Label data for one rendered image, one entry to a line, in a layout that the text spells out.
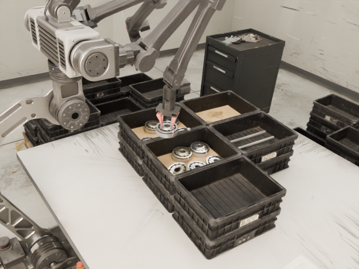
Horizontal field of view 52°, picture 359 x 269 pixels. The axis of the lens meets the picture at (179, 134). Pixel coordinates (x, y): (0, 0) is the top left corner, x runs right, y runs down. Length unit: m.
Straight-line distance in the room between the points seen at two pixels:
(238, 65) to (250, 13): 2.71
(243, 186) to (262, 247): 0.29
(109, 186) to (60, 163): 0.33
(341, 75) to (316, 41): 0.55
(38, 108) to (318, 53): 4.17
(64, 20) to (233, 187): 1.02
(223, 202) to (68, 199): 0.73
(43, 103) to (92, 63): 0.46
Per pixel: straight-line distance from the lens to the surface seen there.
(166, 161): 1.86
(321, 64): 5.28
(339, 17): 5.09
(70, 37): 1.35
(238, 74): 3.36
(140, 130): 2.10
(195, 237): 1.63
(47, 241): 2.09
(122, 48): 1.36
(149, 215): 1.76
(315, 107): 3.34
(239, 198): 1.71
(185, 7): 1.44
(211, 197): 1.69
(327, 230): 1.90
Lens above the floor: 1.94
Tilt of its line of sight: 32 degrees down
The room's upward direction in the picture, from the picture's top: 5 degrees clockwise
